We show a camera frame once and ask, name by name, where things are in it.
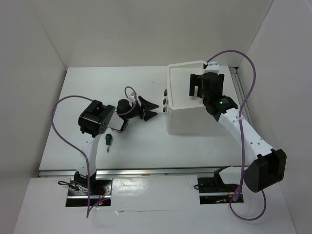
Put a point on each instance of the white drawer cabinet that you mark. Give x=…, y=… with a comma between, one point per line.
x=188, y=115

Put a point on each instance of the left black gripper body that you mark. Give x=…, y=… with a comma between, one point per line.
x=137, y=111

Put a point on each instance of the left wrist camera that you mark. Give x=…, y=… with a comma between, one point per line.
x=132, y=98

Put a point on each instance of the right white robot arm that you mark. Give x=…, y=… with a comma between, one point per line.
x=266, y=165

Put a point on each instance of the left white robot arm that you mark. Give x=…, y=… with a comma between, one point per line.
x=93, y=123

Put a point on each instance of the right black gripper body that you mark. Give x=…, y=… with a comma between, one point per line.
x=206, y=97

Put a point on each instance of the front aluminium rail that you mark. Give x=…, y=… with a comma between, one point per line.
x=134, y=172

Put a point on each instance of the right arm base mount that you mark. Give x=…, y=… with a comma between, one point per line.
x=212, y=190

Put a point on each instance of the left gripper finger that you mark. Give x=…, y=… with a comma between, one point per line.
x=148, y=115
x=146, y=105

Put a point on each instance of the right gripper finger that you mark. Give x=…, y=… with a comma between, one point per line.
x=197, y=91
x=195, y=80

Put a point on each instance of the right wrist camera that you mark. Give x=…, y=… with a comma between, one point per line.
x=211, y=66

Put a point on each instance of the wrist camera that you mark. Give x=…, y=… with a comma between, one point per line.
x=132, y=98
x=211, y=66

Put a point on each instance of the green stubby screwdriver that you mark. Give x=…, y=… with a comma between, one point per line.
x=108, y=141

